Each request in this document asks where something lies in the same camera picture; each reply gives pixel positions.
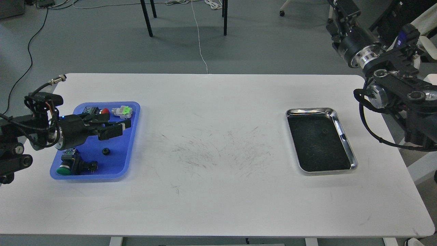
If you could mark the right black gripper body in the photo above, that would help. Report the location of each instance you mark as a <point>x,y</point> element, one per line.
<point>359,47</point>

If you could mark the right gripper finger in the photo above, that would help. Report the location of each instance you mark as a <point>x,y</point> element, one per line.
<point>335,32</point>
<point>343,15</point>

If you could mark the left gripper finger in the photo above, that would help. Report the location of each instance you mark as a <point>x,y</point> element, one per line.
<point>95,118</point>
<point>112,129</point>

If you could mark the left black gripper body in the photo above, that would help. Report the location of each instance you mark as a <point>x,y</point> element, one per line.
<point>52,129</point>

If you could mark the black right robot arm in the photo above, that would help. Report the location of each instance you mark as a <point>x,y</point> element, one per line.
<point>391,85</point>

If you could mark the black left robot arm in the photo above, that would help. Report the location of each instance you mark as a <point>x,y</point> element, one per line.
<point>13,158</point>

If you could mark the blue plastic tray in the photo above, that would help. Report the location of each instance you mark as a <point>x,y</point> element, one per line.
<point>110,166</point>

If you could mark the silver metal tray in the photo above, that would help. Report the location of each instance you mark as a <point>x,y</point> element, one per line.
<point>320,154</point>

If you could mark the red mushroom push button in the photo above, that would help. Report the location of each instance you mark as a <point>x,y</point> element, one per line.
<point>95,110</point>

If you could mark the beige jacket on chair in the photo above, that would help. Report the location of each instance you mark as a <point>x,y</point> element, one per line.
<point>425,23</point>

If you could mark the grey and green switch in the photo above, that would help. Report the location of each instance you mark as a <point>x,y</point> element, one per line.
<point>124,112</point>

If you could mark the green push button switch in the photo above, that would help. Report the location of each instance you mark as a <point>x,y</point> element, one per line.
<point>73,164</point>

